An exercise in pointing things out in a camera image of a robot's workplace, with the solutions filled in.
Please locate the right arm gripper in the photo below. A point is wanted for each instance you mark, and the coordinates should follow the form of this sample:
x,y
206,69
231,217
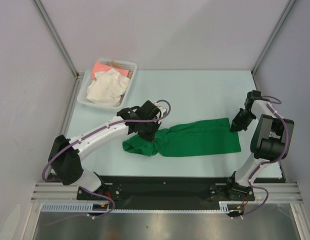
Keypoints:
x,y
239,120

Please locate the cream t shirt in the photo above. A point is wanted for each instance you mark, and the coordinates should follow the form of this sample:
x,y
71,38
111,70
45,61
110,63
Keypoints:
x,y
108,88

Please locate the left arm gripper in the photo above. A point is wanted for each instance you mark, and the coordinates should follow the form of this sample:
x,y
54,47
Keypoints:
x,y
150,137

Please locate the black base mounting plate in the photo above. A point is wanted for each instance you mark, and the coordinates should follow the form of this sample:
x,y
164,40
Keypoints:
x,y
120,189

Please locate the slotted grey cable duct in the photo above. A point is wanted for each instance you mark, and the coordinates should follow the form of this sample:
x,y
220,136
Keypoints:
x,y
96,208

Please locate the green t shirt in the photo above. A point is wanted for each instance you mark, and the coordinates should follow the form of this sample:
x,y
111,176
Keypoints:
x,y
200,138

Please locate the left vertical aluminium post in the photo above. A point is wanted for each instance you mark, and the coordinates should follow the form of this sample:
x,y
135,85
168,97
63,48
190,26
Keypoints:
x,y
40,8

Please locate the pink t shirt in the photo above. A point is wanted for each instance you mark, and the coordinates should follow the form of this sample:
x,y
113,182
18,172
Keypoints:
x,y
100,67

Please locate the brown t shirt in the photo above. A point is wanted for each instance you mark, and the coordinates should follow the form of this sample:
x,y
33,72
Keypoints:
x,y
122,69

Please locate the vertical aluminium post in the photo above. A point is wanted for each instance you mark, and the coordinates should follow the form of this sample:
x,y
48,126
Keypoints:
x,y
274,34
40,8

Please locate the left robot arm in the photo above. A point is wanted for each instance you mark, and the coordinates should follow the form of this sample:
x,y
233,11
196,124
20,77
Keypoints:
x,y
67,154

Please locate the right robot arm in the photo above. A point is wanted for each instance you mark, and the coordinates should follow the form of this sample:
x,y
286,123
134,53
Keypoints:
x,y
269,144

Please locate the right vertical aluminium post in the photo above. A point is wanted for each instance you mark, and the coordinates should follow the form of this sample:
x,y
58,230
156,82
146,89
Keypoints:
x,y
274,34

